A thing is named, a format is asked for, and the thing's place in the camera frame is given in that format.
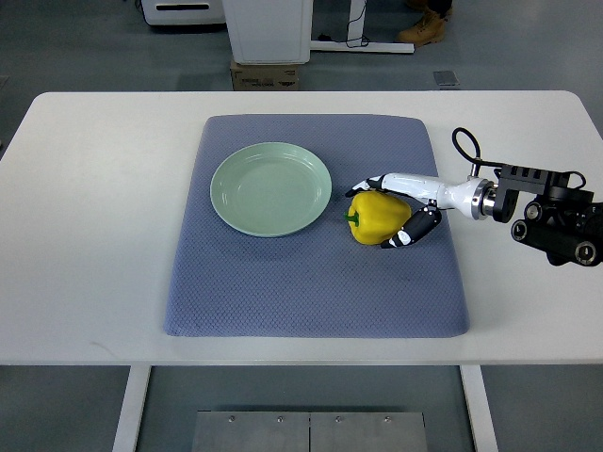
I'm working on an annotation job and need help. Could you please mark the grey floor socket plate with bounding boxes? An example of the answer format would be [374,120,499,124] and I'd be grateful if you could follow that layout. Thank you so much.
[432,71,461,89]

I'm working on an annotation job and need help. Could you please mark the white appliance with slot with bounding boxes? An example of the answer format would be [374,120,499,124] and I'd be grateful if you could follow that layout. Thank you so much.
[140,0,225,26]

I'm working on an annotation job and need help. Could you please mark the black cable on floor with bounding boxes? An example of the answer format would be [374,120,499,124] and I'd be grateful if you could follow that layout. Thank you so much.
[318,0,371,49]

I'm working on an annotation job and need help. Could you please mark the white cabinet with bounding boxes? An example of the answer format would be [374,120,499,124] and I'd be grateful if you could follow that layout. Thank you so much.
[222,0,313,65]

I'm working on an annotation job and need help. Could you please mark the light green plate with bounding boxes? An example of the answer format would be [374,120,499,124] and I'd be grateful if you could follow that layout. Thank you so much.
[210,142,332,237]

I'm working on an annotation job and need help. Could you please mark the grey metal base plate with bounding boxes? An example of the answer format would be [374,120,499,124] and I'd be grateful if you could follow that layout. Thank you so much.
[192,412,428,451]

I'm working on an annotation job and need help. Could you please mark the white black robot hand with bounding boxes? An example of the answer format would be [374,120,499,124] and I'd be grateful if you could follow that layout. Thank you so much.
[346,173,496,249]

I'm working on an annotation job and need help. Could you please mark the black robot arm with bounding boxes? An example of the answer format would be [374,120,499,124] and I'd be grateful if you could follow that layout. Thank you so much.
[451,127,602,267]

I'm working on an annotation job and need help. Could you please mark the white desk foot bar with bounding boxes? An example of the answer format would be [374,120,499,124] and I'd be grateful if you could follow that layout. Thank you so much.
[310,40,415,55]

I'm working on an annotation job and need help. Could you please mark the yellow bell pepper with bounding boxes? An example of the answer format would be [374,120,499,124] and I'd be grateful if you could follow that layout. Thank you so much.
[345,191,412,246]

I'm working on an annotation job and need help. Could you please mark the white table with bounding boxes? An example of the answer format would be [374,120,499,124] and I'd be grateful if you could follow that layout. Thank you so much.
[1,90,602,451]

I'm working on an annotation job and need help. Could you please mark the blue quilted mat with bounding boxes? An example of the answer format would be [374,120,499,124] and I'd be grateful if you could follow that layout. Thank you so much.
[164,114,469,338]

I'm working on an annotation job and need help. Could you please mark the cardboard box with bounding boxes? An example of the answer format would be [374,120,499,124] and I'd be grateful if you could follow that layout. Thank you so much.
[230,60,300,91]

